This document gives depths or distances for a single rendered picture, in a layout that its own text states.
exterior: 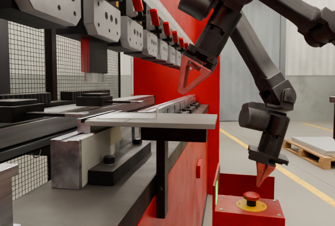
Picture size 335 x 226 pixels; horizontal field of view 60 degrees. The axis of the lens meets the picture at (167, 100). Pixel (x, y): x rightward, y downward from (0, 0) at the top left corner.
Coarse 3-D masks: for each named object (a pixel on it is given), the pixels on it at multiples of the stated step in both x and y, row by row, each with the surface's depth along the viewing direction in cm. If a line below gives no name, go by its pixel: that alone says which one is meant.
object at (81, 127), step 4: (104, 112) 76; (108, 112) 77; (112, 112) 76; (88, 116) 67; (92, 116) 68; (80, 120) 63; (84, 120) 64; (80, 124) 63; (84, 124) 62; (80, 128) 63; (84, 128) 62; (88, 128) 62; (80, 132) 63; (84, 132) 63; (88, 132) 62
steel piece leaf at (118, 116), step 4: (156, 112) 62; (116, 116) 65; (120, 116) 65; (124, 116) 65; (128, 116) 65; (132, 116) 65; (136, 116) 65; (140, 116) 65; (144, 116) 65; (148, 116) 65; (152, 116) 65; (156, 116) 62
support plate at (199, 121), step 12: (96, 120) 60; (108, 120) 60; (120, 120) 60; (132, 120) 60; (144, 120) 60; (156, 120) 60; (168, 120) 60; (180, 120) 60; (192, 120) 60; (204, 120) 60; (216, 120) 65
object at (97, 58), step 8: (80, 40) 63; (88, 40) 62; (96, 40) 66; (88, 48) 62; (96, 48) 66; (104, 48) 70; (88, 56) 63; (96, 56) 66; (104, 56) 70; (88, 64) 63; (96, 64) 66; (104, 64) 70; (88, 72) 64; (96, 72) 67; (104, 72) 71; (88, 80) 64; (96, 80) 68; (104, 80) 73
